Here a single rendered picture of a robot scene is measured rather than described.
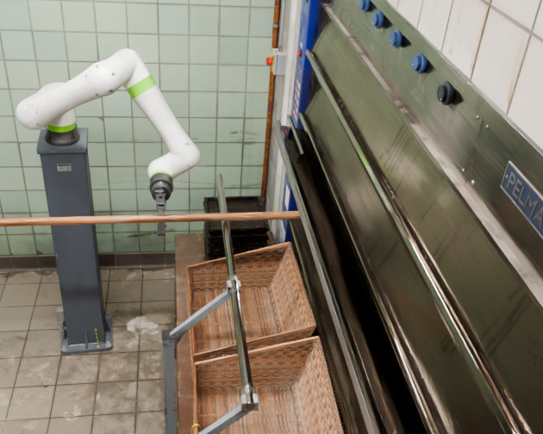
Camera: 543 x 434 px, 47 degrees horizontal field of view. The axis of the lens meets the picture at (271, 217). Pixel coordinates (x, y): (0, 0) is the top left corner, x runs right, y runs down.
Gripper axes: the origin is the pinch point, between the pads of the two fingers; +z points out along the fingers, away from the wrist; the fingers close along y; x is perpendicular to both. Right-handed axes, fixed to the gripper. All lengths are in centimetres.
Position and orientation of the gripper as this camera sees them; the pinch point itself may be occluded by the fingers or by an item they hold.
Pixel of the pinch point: (160, 218)
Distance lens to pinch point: 237.5
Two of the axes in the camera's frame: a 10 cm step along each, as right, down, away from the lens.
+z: 1.4, 5.6, -8.2
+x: -9.9, 0.2, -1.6
